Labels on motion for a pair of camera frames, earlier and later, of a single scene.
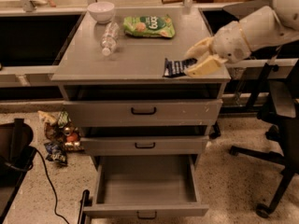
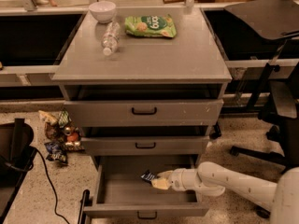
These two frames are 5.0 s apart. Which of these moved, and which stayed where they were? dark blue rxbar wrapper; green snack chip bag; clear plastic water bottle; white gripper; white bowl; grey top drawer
Moved: white gripper; dark blue rxbar wrapper
Stayed: grey top drawer; white bowl; clear plastic water bottle; green snack chip bag
